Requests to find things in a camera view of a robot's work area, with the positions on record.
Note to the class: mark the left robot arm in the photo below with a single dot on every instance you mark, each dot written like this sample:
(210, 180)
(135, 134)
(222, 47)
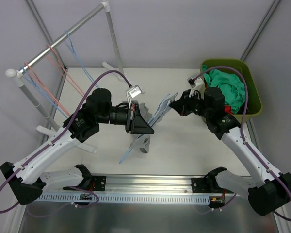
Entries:
(28, 179)

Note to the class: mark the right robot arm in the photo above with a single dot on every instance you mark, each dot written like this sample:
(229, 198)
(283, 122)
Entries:
(268, 188)

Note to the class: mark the grey tank top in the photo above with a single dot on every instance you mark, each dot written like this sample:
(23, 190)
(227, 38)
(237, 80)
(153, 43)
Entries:
(142, 141)

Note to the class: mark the olive green plastic basket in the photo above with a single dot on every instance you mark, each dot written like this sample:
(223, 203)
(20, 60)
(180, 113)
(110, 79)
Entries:
(253, 104)

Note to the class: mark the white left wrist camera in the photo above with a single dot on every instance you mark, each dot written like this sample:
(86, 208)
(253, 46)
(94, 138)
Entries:
(132, 92)

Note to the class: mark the aluminium rail with cable duct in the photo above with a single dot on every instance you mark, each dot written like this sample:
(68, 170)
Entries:
(137, 189)

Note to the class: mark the silver clothes rack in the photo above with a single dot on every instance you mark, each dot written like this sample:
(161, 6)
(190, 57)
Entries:
(18, 75)

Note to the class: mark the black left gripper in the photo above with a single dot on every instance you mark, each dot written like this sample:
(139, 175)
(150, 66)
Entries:
(131, 118)

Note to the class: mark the green tank top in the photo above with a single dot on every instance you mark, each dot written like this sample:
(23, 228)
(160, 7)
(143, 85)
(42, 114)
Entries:
(231, 87)

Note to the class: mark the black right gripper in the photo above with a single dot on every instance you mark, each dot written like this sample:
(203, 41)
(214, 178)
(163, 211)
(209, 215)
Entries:
(186, 104)

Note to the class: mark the red tank top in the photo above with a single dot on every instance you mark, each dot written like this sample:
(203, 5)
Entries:
(228, 109)

